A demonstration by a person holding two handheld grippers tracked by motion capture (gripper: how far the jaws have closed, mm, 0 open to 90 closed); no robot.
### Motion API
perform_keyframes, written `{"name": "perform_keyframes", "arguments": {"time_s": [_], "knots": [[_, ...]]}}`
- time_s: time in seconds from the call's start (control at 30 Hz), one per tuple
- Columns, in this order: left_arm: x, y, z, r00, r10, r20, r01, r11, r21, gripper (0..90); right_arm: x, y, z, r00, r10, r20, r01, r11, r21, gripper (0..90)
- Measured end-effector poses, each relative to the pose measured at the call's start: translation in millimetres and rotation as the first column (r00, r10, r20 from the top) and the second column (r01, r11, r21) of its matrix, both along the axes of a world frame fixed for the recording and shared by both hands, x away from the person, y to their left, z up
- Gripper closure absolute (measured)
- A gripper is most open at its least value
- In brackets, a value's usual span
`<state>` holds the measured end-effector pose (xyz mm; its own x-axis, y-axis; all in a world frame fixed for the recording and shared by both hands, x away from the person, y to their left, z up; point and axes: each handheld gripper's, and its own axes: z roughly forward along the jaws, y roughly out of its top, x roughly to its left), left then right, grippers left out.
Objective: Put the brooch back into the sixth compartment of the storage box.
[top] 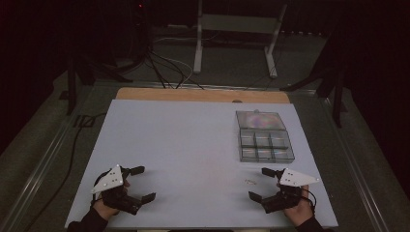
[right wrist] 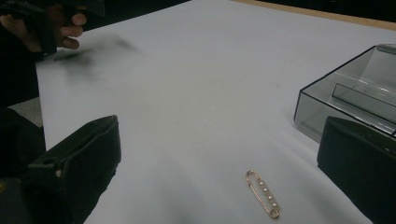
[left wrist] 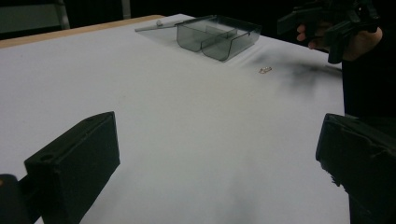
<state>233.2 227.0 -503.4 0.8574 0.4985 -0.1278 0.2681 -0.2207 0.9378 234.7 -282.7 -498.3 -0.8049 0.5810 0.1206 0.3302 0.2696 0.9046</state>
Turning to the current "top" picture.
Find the person's left hand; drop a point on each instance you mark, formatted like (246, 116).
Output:
(104, 209)

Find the black floor bracket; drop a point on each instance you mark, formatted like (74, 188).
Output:
(84, 121)

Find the wooden table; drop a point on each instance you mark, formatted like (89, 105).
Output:
(180, 95)

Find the white metal stand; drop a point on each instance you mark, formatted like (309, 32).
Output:
(198, 48)

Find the person's right hand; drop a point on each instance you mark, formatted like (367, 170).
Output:
(301, 211)

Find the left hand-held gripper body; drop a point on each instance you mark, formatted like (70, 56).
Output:
(111, 180)

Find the black device with red light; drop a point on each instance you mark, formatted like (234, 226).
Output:
(140, 22)

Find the clear plastic compartment box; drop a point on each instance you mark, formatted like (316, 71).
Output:
(266, 141)

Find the white table mat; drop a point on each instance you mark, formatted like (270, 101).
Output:
(180, 145)

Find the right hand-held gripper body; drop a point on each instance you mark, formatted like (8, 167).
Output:
(295, 179)

